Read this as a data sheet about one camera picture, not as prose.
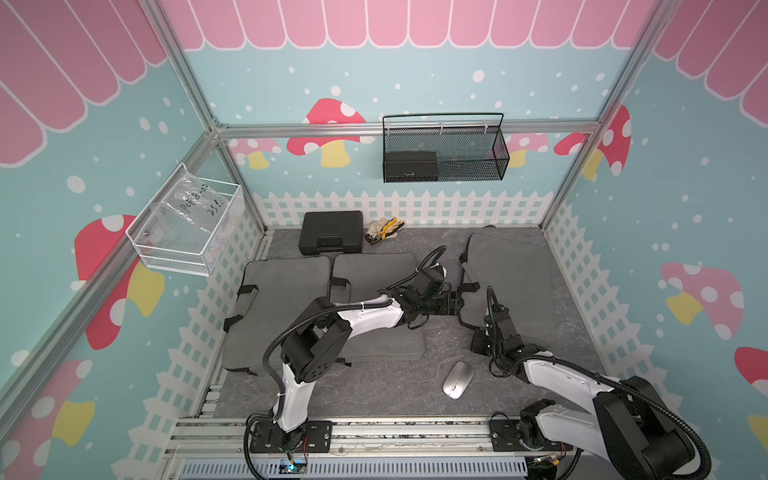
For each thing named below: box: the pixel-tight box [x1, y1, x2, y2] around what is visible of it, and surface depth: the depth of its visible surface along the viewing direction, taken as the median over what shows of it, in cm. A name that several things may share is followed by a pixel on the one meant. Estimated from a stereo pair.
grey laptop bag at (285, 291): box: [222, 256, 331, 375], surface depth 104 cm
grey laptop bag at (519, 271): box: [461, 233, 559, 343], surface depth 105 cm
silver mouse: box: [442, 360, 475, 400], surface depth 85 cm
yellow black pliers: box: [365, 217, 405, 245], surface depth 122 cm
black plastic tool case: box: [299, 210, 363, 255], surface depth 117 cm
